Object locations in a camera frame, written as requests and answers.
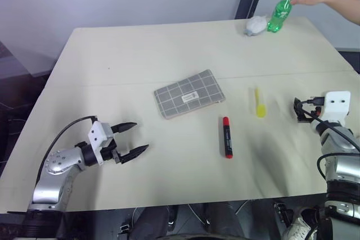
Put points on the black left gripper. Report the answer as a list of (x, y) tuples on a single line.
[(108, 152)]

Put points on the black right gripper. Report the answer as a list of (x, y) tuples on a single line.
[(308, 118)]

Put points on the green plastic soda bottle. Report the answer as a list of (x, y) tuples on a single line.
[(281, 12)]

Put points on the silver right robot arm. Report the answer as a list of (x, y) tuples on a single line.
[(341, 167)]

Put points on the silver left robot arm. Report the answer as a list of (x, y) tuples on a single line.
[(56, 164)]

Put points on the person's bare forearm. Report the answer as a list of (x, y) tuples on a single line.
[(346, 6)]

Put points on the grey checked cloth pouch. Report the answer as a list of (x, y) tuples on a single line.
[(189, 94)]

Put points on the yellow paddle-shaped plastic stick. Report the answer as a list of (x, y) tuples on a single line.
[(260, 109)]

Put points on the red and black marker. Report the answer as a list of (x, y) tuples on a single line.
[(226, 138)]

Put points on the white crumpled cloth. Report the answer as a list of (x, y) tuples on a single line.
[(256, 25)]

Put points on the black foot pedal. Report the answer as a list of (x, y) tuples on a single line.
[(282, 212)]

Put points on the white sneaker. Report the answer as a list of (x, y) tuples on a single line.
[(298, 227)]

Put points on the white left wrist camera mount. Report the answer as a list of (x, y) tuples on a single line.
[(97, 134)]

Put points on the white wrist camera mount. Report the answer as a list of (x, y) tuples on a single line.
[(97, 134), (337, 108)]

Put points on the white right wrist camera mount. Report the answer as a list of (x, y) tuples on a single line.
[(337, 108)]

